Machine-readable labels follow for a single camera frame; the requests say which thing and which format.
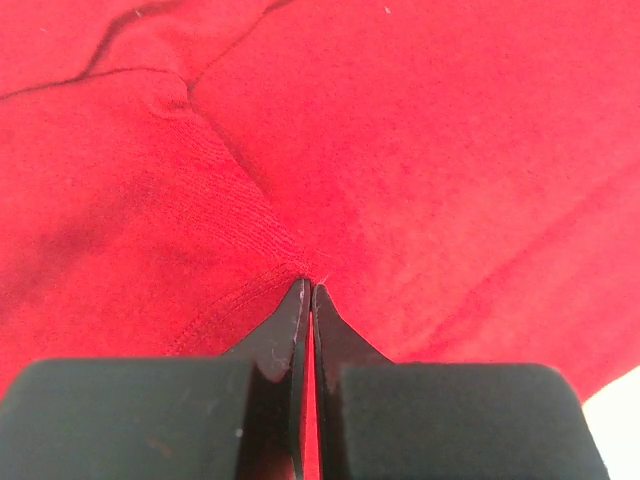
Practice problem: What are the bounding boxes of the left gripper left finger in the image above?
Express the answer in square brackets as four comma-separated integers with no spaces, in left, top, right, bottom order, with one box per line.
[1,279,310,479]

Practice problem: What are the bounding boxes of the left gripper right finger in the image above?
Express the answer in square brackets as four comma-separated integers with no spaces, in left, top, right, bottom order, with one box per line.
[312,285,608,479]

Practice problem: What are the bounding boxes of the red t shirt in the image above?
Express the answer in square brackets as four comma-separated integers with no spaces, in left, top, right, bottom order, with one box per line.
[1,1,639,479]

